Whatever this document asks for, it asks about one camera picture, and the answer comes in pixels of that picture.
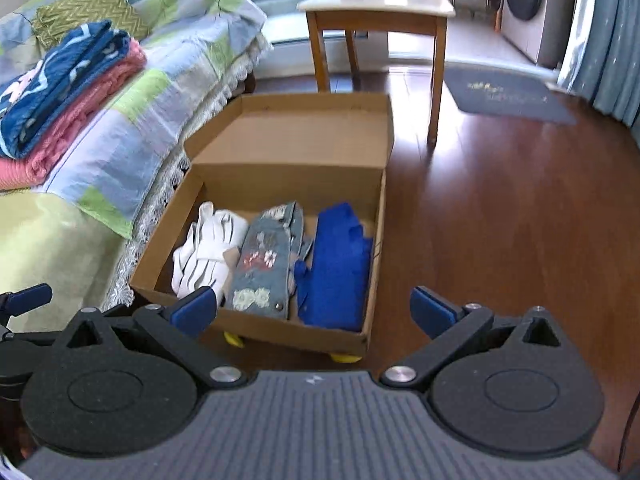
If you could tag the washing machine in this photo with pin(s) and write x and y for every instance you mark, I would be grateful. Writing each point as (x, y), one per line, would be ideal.
(530, 10)

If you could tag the yellow plastic object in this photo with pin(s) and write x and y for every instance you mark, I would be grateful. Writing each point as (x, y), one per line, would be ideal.
(345, 358)
(234, 340)

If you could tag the blue patterned blanket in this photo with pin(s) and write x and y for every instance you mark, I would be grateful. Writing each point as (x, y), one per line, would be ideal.
(60, 90)

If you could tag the white striped cloth bag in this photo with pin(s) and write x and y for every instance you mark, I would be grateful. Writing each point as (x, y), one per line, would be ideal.
(210, 250)

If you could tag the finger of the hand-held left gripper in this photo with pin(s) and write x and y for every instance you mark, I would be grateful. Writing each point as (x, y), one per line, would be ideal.
(30, 300)

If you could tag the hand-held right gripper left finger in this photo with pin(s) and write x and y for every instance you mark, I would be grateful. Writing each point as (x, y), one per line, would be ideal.
(192, 312)

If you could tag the pink ribbed blanket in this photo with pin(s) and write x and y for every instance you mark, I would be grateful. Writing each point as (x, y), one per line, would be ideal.
(75, 130)

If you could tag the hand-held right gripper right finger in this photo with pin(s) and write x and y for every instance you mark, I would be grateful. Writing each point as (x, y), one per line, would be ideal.
(432, 312)

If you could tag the grey doormat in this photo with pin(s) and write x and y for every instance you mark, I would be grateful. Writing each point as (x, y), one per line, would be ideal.
(505, 95)

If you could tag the blue shopping bag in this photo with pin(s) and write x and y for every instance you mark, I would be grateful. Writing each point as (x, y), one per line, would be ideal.
(330, 270)

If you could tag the embroidered denim bag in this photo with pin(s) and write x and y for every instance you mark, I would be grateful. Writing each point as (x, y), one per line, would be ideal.
(262, 260)

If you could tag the wooden table with white top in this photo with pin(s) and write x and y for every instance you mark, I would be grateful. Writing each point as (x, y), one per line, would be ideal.
(375, 2)

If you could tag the green zigzag cushion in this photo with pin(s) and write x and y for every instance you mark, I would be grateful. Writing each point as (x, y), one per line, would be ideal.
(90, 10)

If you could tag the cardboard box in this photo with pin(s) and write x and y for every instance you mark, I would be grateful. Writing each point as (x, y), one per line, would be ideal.
(300, 135)

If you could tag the patchwork bed sheet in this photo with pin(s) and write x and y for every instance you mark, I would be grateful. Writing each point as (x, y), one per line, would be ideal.
(150, 110)

